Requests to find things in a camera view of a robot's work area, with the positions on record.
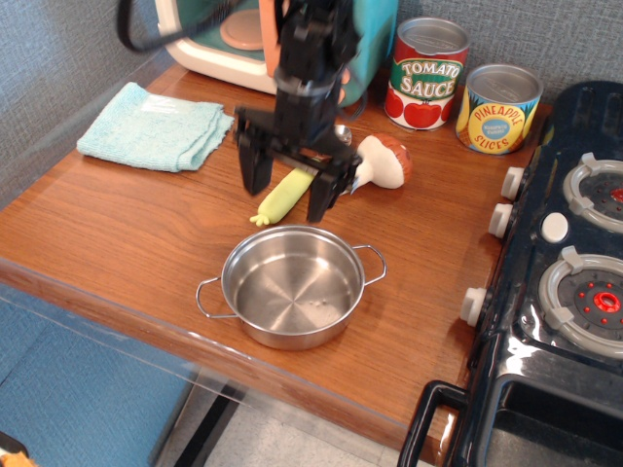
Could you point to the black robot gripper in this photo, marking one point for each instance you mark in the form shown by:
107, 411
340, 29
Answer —
303, 119

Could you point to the yellow handled metal spoon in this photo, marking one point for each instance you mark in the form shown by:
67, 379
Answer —
286, 194

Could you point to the stainless steel pot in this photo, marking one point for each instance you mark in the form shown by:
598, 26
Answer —
294, 287

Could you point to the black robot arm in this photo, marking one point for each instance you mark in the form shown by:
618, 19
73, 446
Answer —
317, 40

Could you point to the light blue folded cloth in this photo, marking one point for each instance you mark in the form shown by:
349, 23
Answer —
150, 131

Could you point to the toy mushroom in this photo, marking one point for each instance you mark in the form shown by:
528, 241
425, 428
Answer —
386, 163

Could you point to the toy microwave oven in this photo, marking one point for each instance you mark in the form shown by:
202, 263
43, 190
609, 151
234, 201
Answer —
242, 48

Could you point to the tomato sauce can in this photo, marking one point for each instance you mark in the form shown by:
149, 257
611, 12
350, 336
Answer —
428, 60

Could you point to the pineapple slices can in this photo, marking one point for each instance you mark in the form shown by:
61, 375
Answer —
498, 106

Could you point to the black toy stove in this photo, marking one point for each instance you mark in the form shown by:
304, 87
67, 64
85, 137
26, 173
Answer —
545, 369

